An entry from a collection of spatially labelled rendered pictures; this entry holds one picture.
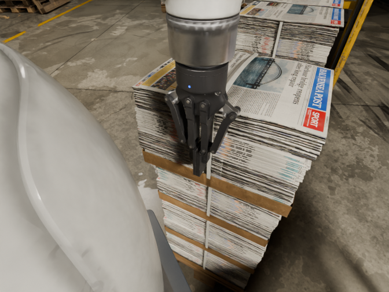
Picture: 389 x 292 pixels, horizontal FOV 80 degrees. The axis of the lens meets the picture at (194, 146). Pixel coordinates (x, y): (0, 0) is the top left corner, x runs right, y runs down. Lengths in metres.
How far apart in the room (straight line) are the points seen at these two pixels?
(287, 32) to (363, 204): 1.28
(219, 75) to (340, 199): 1.59
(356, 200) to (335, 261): 0.50
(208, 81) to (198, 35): 0.06
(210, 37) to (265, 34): 0.71
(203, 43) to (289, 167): 0.27
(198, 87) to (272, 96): 0.19
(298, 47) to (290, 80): 0.44
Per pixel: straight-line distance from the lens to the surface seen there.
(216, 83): 0.32
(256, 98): 0.46
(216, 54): 0.30
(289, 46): 0.99
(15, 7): 6.96
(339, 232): 1.68
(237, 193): 0.54
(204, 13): 0.28
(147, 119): 0.53
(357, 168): 2.12
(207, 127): 0.38
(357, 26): 2.12
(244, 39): 1.01
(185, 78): 0.32
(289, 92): 0.49
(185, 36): 0.29
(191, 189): 0.70
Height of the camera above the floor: 1.29
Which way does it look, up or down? 43 degrees down
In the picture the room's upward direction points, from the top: straight up
